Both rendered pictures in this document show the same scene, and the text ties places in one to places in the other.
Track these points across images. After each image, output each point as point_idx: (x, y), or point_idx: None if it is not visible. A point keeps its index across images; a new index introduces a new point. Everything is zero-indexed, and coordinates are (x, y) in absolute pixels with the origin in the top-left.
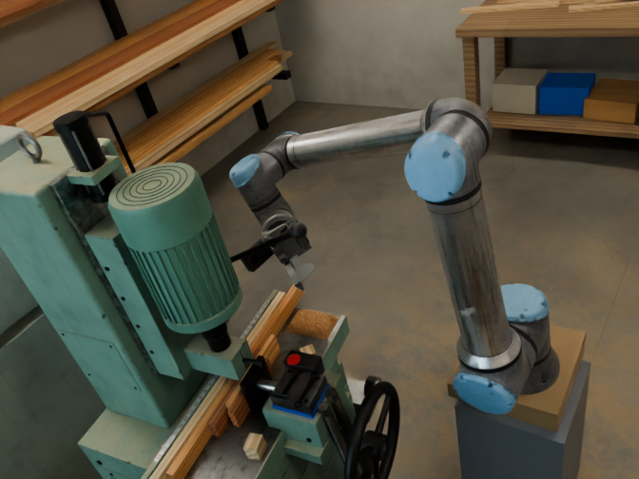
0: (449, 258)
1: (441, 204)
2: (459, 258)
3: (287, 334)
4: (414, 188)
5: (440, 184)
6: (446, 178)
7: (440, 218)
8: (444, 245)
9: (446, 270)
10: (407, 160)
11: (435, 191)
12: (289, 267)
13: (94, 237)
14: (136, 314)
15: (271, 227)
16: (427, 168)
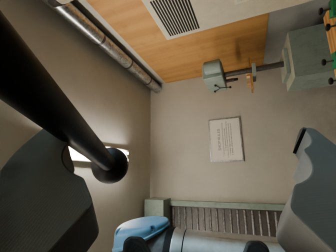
0: (246, 238)
1: (174, 227)
2: (243, 234)
3: None
4: (148, 225)
5: (153, 218)
6: (149, 217)
7: (190, 231)
8: (227, 237)
9: (273, 248)
10: (121, 229)
11: (157, 219)
12: (284, 207)
13: None
14: None
15: None
16: (136, 222)
